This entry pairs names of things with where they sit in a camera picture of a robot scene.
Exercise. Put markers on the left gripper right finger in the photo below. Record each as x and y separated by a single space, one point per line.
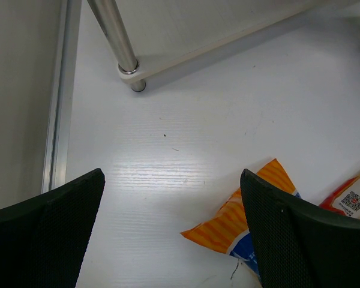
296 243

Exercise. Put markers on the blue orange pasta bag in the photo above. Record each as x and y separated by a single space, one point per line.
227 231

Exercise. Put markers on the red clear spaghetti bag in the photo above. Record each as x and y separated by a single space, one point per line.
345 200

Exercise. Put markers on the white two-tier shelf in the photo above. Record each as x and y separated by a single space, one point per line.
145 39

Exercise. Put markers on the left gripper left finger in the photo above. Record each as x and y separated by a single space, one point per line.
43 240

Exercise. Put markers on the aluminium table edge rail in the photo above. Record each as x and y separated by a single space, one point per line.
58 130

